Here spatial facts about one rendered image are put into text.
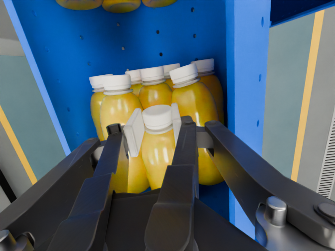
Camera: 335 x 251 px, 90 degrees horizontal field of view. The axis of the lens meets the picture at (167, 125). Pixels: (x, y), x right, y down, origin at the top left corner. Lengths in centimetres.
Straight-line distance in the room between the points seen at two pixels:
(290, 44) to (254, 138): 148
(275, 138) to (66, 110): 168
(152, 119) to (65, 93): 15
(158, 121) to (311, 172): 207
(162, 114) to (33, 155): 179
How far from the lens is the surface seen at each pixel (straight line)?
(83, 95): 33
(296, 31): 166
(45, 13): 33
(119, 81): 24
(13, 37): 92
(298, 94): 175
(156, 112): 20
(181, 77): 23
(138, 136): 17
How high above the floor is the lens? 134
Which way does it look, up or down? 70 degrees down
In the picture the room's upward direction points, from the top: 176 degrees clockwise
